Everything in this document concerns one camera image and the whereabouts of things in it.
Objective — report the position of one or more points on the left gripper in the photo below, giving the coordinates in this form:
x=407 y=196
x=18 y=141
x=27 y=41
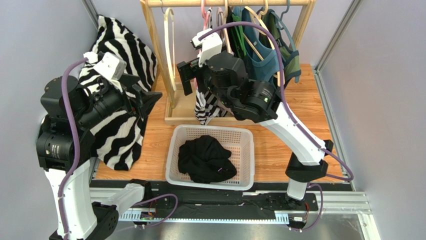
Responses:
x=144 y=103

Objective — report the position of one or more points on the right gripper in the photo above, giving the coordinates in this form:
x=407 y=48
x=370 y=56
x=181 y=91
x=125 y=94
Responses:
x=192 y=74

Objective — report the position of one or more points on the striped tank top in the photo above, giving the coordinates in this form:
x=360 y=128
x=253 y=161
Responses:
x=206 y=106

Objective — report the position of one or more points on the pink hanger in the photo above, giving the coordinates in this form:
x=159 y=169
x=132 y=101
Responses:
x=206 y=15

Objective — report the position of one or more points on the black tank top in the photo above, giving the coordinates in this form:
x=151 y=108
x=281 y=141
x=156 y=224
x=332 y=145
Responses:
x=205 y=160

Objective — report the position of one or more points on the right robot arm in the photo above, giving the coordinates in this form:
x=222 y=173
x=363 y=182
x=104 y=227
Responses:
x=225 y=76

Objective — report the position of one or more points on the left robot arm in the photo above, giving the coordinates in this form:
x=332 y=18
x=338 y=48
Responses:
x=64 y=147

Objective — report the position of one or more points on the mauve tank top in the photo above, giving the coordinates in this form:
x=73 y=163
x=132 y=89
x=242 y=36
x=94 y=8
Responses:
x=220 y=20

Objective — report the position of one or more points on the blue tank top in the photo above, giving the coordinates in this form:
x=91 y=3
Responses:
x=261 y=66

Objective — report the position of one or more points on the wooden clothes rack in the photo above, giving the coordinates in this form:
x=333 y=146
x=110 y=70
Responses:
x=179 y=109

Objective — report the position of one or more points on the zebra print blanket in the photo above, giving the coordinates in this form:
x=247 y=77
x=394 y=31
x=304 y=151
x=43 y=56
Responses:
x=119 y=138

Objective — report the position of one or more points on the white plastic basket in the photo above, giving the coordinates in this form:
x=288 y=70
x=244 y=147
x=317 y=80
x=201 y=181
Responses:
x=239 y=141

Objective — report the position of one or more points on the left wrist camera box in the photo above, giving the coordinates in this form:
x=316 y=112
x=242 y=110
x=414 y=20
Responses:
x=108 y=65

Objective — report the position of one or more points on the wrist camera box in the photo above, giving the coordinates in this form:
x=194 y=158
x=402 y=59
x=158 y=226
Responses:
x=108 y=65
x=210 y=44

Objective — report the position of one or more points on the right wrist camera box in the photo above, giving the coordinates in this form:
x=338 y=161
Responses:
x=210 y=44

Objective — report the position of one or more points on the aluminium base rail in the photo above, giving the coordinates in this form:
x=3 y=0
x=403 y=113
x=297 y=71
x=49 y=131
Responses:
x=263 y=203

